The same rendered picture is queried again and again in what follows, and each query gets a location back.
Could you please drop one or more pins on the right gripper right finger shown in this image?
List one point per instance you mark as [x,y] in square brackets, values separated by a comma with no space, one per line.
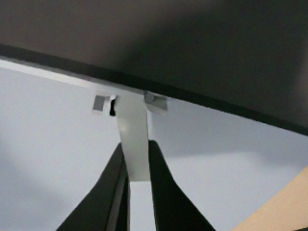
[174,210]

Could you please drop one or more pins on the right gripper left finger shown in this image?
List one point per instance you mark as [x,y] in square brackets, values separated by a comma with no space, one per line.
[109,197]

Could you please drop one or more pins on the green circuit board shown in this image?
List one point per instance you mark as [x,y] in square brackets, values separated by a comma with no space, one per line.
[129,107]

